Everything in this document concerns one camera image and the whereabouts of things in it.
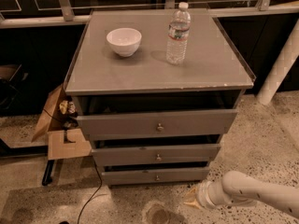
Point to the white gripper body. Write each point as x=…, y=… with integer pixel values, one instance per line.
x=204, y=192

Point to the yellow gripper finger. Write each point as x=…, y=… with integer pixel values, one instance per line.
x=191, y=195
x=193, y=204

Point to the grey bottom drawer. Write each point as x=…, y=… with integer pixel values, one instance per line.
x=154, y=176

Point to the grey drawer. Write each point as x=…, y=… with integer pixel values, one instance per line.
x=154, y=176
x=120, y=156
x=157, y=124

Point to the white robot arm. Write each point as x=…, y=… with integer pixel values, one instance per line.
x=238, y=189

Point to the grey middle drawer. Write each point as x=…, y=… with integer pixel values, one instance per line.
x=120, y=156

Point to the grey top drawer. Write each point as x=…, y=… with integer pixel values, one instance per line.
x=157, y=124

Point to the grey drawer cabinet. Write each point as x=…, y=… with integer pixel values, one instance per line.
x=101, y=82

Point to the brown cardboard box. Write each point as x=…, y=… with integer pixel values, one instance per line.
x=62, y=144

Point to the white diagonal pole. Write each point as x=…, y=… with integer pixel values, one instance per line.
x=281, y=67

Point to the white ceramic bowl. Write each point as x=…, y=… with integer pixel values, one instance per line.
x=124, y=41

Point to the clear plastic water bottle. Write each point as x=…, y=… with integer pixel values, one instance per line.
x=178, y=33

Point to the metal window railing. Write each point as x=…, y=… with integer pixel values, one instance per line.
x=38, y=13

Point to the dark folding chair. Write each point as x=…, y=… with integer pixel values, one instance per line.
x=11, y=77

